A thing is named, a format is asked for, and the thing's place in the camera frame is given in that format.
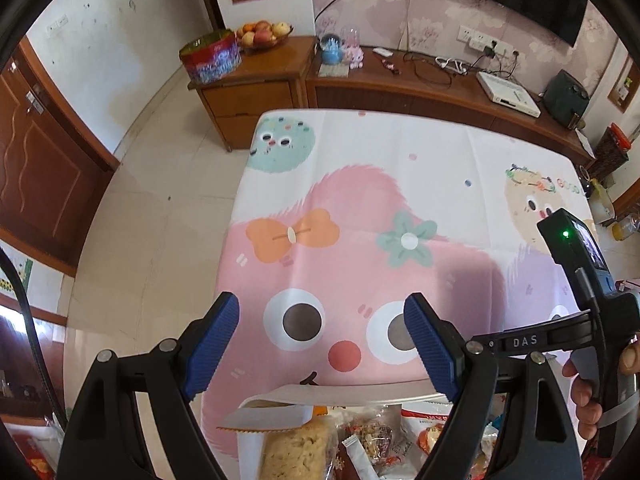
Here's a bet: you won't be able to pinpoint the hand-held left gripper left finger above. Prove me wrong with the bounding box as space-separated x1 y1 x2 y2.
59 291 241 480

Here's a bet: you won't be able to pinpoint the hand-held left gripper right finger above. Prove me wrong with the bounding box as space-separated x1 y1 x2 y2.
402 292 586 480

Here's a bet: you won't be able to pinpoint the pile of snack packets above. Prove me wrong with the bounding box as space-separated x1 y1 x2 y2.
216 400 506 480

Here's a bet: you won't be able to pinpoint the clear nut bag red print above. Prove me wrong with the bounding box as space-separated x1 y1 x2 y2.
335 407 416 476

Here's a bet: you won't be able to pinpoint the puffed rice cake clear bag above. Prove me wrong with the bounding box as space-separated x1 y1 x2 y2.
257 417 338 480

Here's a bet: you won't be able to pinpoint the person's right hand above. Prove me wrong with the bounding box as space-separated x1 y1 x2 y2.
562 340 640 441

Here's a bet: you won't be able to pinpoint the yellow liquid bottle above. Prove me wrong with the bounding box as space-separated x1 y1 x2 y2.
612 212 640 241

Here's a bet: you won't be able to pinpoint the white bucket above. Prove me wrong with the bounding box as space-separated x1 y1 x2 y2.
587 177 617 226

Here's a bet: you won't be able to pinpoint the dark jar with red lid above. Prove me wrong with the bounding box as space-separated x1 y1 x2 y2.
595 122 631 181

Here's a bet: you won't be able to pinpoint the dark air fryer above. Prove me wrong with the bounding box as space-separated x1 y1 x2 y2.
542 70 591 128

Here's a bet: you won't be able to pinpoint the cartoon printed tablecloth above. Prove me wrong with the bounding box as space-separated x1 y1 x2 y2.
200 107 598 461

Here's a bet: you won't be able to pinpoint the white set-top box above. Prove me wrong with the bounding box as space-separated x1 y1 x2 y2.
476 71 542 119

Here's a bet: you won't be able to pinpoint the wooden television cabinet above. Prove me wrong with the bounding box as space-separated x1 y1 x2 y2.
305 45 596 171

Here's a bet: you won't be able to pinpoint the wooden drawer cabinet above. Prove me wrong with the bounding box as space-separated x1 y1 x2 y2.
187 35 318 153

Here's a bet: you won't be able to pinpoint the brown wooden door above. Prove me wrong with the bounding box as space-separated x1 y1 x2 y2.
0 37 121 278

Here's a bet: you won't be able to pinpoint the round colourful tin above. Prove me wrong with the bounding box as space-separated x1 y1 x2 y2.
179 30 242 86

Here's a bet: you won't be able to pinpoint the pink rabbit toy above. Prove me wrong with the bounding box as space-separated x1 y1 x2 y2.
342 30 365 68

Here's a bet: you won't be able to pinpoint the blue snow globe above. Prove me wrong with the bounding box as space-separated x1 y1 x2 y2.
320 34 343 66

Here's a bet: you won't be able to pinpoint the bowl of fruit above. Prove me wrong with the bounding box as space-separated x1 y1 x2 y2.
235 20 295 53

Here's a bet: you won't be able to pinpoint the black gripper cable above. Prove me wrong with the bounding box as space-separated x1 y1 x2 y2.
0 247 68 428

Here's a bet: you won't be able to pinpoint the sunflower wall picture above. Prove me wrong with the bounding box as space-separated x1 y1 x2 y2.
0 247 33 296

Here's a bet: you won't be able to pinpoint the white wall sockets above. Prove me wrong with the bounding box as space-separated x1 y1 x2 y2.
457 25 521 58

